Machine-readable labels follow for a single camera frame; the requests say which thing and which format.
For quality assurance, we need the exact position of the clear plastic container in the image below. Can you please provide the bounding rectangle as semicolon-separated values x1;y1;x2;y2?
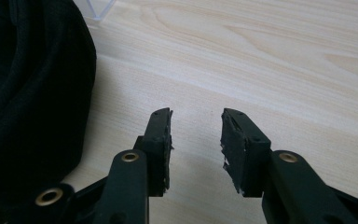
74;0;117;21

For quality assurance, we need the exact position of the black cloth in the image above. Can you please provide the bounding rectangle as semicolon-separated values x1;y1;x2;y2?
0;0;98;206

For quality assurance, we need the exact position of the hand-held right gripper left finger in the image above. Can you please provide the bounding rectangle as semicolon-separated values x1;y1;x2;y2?
93;107;174;224

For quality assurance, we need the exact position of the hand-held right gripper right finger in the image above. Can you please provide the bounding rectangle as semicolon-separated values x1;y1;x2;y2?
219;107;358;224

